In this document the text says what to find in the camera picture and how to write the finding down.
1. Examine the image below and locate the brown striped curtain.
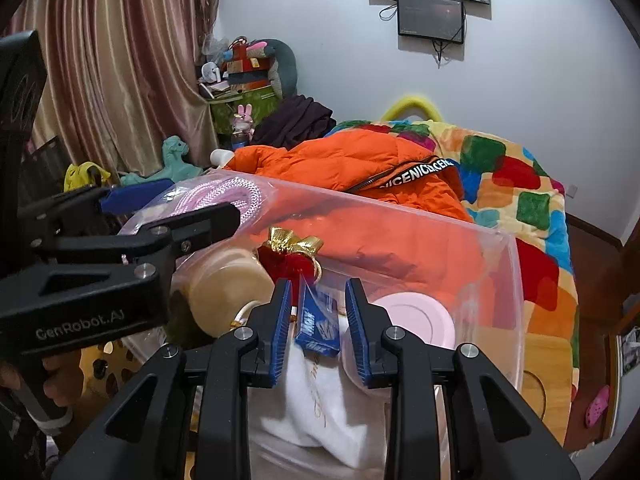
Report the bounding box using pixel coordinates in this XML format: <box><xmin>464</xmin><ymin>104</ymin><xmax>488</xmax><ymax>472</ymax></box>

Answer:
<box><xmin>10</xmin><ymin>0</ymin><xmax>223</xmax><ymax>181</ymax></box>

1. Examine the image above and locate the pink clog shoe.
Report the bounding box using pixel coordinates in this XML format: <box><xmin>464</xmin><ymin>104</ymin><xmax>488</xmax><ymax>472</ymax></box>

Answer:
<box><xmin>584</xmin><ymin>385</ymin><xmax>611</xmax><ymax>427</ymax></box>

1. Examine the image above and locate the yellow foam ring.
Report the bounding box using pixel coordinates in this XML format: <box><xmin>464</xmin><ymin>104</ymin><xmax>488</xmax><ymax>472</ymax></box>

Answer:
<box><xmin>382</xmin><ymin>92</ymin><xmax>443</xmax><ymax>123</ymax></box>

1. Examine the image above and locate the colourful patchwork blanket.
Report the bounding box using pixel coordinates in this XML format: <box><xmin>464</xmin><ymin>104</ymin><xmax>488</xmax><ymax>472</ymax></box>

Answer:
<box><xmin>325</xmin><ymin>119</ymin><xmax>581</xmax><ymax>341</ymax></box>

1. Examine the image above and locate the cream round jar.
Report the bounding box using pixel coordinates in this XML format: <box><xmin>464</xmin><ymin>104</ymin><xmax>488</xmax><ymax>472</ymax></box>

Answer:
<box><xmin>189</xmin><ymin>255</ymin><xmax>271</xmax><ymax>338</ymax></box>

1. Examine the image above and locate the person's left hand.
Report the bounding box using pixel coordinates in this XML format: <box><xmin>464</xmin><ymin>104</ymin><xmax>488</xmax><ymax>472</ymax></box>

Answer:
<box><xmin>41</xmin><ymin>349</ymin><xmax>84</xmax><ymax>405</ymax></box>

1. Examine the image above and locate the orange puffer jacket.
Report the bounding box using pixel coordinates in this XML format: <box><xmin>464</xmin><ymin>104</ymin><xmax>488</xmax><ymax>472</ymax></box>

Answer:
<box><xmin>222</xmin><ymin>130</ymin><xmax>476</xmax><ymax>223</ymax></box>

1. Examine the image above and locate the person's dark patterned clothing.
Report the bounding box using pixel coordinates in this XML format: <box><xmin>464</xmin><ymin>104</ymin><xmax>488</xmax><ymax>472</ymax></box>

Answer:
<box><xmin>0</xmin><ymin>390</ymin><xmax>51</xmax><ymax>480</ymax></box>

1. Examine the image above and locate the red velvet pouch gold trim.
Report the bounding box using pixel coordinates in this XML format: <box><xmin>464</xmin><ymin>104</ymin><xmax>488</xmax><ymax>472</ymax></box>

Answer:
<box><xmin>257</xmin><ymin>226</ymin><xmax>323</xmax><ymax>306</ymax></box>

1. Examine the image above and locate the blue snack packet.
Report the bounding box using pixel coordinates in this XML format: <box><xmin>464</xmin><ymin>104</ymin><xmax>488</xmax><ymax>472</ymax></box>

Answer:
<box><xmin>294</xmin><ymin>287</ymin><xmax>346</xmax><ymax>358</ymax></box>

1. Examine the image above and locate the pink round container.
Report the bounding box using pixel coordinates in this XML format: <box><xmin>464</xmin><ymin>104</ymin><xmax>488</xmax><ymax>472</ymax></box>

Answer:
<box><xmin>370</xmin><ymin>294</ymin><xmax>457</xmax><ymax>391</ymax></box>

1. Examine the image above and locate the wooden desk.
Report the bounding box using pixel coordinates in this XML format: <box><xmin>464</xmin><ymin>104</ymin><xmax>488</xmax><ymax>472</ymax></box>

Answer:
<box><xmin>80</xmin><ymin>332</ymin><xmax>576</xmax><ymax>480</ymax></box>

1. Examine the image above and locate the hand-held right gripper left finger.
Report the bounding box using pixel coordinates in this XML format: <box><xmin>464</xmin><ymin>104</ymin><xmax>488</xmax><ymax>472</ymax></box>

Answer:
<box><xmin>50</xmin><ymin>278</ymin><xmax>293</xmax><ymax>480</ymax></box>

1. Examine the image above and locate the dark purple clothing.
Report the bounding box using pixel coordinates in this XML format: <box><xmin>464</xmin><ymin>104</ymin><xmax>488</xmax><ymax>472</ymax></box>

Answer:
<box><xmin>250</xmin><ymin>94</ymin><xmax>337</xmax><ymax>151</ymax></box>

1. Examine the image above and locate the green cardboard box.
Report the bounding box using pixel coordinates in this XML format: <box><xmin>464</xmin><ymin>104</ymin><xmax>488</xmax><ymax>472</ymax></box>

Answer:
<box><xmin>209</xmin><ymin>85</ymin><xmax>278</xmax><ymax>136</ymax></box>

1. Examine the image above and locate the teal dinosaur plush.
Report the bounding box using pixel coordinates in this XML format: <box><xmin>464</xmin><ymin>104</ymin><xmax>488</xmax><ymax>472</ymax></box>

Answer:
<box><xmin>120</xmin><ymin>135</ymin><xmax>203</xmax><ymax>186</ymax></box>

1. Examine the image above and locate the white cloth pouch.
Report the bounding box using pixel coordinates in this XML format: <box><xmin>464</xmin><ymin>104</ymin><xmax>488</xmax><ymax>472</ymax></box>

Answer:
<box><xmin>247</xmin><ymin>310</ymin><xmax>391</xmax><ymax>468</ymax></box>

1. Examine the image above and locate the pink cable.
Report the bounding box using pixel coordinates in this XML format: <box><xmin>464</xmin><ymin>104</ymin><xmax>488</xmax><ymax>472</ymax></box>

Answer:
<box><xmin>122</xmin><ymin>172</ymin><xmax>278</xmax><ymax>241</ymax></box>

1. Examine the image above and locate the small black wall monitor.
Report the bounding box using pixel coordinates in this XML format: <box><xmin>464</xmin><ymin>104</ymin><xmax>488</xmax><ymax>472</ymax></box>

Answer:
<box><xmin>397</xmin><ymin>0</ymin><xmax>466</xmax><ymax>43</ymax></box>

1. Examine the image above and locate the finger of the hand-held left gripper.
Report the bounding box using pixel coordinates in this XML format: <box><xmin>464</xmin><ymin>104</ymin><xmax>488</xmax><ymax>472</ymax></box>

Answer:
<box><xmin>17</xmin><ymin>181</ymin><xmax>173</xmax><ymax>242</ymax></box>
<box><xmin>32</xmin><ymin>202</ymin><xmax>241</xmax><ymax>271</ymax></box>

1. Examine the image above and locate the colourful patchwork bag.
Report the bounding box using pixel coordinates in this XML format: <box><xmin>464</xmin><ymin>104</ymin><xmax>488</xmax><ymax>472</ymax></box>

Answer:
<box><xmin>222</xmin><ymin>42</ymin><xmax>273</xmax><ymax>88</ymax></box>

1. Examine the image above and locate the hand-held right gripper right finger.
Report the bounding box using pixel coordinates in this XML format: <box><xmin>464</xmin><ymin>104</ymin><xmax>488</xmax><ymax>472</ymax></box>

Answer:
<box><xmin>345</xmin><ymin>277</ymin><xmax>583</xmax><ymax>480</ymax></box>

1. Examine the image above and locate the clear plastic storage box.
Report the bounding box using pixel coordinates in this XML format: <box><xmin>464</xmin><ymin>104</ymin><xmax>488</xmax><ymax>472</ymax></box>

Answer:
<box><xmin>117</xmin><ymin>170</ymin><xmax>526</xmax><ymax>480</ymax></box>

